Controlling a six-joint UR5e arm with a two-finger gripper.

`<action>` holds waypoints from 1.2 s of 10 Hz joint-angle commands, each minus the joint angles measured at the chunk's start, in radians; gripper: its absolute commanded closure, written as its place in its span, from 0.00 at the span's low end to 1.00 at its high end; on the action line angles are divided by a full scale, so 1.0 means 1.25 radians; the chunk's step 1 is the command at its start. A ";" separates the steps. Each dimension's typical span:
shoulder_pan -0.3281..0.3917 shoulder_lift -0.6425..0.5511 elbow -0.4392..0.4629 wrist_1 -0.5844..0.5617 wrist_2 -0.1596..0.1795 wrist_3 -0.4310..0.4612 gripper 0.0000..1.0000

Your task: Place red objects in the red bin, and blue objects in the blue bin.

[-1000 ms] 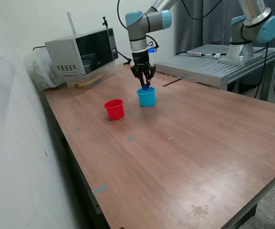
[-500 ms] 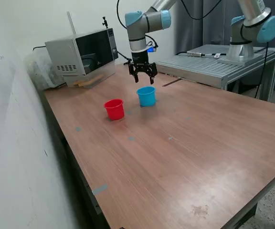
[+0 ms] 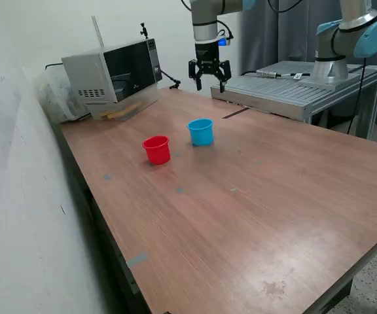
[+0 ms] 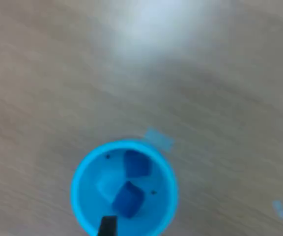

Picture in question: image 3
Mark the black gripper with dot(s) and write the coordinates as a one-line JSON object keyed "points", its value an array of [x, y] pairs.
{"points": [[207, 57]]}

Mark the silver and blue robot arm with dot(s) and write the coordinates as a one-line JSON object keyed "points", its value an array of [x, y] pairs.
{"points": [[339, 36]]}

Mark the blue plastic bin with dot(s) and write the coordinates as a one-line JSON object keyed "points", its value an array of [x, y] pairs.
{"points": [[202, 134]]}

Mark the red plastic bin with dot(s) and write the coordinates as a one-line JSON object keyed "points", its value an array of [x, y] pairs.
{"points": [[157, 152]]}

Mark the black tape strip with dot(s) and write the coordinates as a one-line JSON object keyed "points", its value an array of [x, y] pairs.
{"points": [[236, 113]]}

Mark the aluminium mounting platform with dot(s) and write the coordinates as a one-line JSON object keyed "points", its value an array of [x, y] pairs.
{"points": [[273, 91]]}

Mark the black marker with tag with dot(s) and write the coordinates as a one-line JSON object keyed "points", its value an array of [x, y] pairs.
{"points": [[296, 76]]}

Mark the white rod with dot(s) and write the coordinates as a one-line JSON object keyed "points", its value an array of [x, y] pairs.
{"points": [[97, 31]]}

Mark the silver microwave oven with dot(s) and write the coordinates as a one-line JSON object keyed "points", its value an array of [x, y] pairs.
{"points": [[87, 72]]}

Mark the clear plastic storage container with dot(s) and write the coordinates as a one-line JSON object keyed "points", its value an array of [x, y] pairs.
{"points": [[54, 95]]}

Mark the long grey tape strip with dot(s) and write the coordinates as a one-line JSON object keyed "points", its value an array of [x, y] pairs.
{"points": [[137, 260]]}

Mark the small black camera mount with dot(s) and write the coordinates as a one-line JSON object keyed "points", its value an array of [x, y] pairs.
{"points": [[143, 30]]}

